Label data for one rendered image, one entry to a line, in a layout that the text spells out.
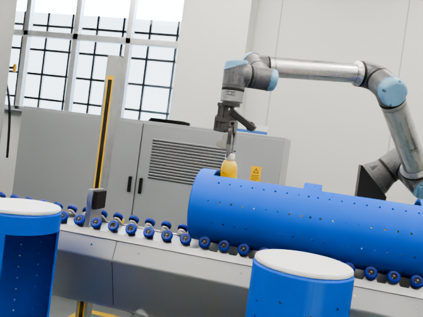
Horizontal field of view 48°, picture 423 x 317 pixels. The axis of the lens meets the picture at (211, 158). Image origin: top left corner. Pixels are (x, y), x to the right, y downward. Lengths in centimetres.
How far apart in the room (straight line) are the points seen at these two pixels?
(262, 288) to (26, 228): 79
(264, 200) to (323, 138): 298
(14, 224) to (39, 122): 251
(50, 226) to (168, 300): 54
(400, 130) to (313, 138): 244
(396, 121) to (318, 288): 115
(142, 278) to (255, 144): 179
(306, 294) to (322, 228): 47
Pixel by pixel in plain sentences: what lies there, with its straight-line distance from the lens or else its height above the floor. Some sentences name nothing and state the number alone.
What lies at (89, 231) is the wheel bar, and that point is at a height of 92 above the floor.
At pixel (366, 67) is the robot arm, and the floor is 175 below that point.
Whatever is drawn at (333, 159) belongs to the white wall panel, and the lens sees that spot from 467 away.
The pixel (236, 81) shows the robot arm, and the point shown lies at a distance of 185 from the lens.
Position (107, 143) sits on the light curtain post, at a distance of 239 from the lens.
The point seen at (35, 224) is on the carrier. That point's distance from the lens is 168.
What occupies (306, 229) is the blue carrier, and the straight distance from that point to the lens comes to 172.
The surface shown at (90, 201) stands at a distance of 204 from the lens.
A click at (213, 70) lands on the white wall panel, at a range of 459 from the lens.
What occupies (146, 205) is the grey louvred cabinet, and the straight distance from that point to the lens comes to 368.
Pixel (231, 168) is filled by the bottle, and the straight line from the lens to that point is 186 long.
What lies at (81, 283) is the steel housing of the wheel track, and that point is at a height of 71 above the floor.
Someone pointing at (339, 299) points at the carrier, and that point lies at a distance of 134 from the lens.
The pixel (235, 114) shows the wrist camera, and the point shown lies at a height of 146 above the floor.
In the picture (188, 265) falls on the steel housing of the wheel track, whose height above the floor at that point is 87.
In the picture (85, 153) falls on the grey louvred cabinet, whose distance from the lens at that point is 389.
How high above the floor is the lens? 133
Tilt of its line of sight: 2 degrees down
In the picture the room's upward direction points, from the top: 8 degrees clockwise
